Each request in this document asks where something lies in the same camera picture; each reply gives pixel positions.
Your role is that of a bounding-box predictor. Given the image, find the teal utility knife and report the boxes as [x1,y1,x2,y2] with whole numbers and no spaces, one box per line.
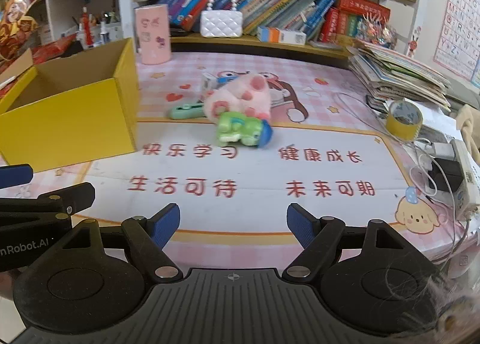
[168,103,205,120]

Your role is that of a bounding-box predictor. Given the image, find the green dinosaur toy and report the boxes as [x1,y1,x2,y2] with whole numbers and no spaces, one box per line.
[216,112,273,148]

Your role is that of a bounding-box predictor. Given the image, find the pink pig plush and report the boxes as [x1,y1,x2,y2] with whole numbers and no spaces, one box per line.
[203,73,272,123]

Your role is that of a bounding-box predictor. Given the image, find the yellow cardboard box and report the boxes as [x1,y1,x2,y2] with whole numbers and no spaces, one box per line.
[1,39,139,172]

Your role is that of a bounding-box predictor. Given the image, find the brown cardboard sheet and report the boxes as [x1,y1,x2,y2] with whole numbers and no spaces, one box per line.
[0,48,33,90]

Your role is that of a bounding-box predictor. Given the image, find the red decorative paper sheets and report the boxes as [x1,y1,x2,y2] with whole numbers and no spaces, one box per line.
[0,34,83,98]

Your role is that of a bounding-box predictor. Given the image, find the pink checkered tablecloth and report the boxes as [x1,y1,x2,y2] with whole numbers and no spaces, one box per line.
[0,51,470,269]

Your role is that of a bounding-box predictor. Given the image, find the red gold fortune poster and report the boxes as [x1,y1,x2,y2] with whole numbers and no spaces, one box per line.
[1,0,38,62]

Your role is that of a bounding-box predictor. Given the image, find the yellow tape roll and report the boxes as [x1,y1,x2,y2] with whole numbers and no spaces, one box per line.
[385,100,423,142]

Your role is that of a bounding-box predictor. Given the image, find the white power strip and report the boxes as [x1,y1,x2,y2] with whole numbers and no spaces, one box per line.
[451,139,479,221]

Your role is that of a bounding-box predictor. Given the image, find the stack of paper books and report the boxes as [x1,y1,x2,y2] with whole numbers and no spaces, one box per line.
[347,41,451,112]

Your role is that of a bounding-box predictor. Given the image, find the white storage shelf unit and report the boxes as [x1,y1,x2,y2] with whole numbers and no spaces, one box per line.
[28,0,123,45]

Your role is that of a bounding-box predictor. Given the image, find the orange white medicine box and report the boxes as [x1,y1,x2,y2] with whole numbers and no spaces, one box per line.
[257,26,307,46]

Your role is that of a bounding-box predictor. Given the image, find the pink cylindrical canister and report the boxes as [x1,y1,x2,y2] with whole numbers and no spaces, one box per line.
[135,4,172,65]

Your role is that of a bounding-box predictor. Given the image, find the white quilted mini handbag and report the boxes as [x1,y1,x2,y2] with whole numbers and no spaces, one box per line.
[200,0,243,38]

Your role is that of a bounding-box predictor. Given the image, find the alphabet wall chart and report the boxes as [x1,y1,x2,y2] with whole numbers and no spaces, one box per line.
[433,0,479,86]

